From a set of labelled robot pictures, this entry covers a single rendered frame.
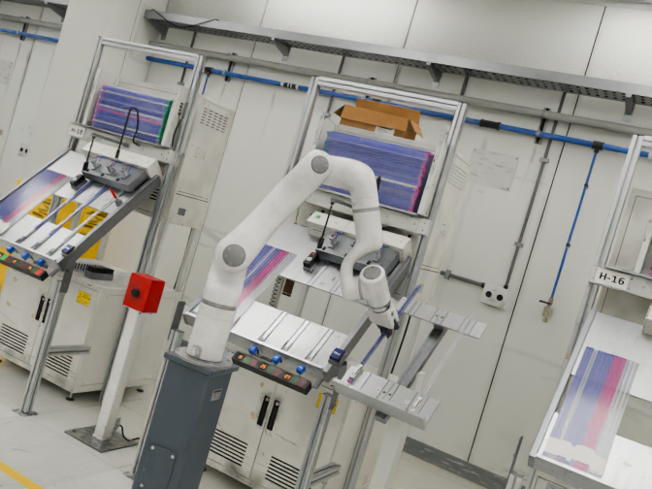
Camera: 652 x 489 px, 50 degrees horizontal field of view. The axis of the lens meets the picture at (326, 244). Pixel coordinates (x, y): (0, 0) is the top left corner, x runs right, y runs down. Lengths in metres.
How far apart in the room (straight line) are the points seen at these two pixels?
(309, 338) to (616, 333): 1.14
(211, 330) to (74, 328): 1.62
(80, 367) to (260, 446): 1.11
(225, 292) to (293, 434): 0.98
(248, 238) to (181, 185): 1.73
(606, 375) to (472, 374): 1.90
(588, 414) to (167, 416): 1.37
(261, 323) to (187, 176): 1.34
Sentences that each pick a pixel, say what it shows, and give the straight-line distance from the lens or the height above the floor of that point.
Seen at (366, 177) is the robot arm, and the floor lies 1.42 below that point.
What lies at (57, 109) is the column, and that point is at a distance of 5.85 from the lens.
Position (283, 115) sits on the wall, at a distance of 5.16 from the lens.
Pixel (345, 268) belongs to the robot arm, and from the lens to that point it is 2.31.
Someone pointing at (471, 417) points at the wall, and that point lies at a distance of 4.46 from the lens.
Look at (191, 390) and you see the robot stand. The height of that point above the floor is 0.62.
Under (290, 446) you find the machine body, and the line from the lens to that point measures 3.05.
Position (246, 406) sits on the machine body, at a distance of 3.14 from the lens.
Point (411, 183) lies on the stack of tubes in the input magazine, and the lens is 2.99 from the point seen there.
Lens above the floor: 1.24
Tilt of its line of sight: 2 degrees down
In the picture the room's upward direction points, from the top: 16 degrees clockwise
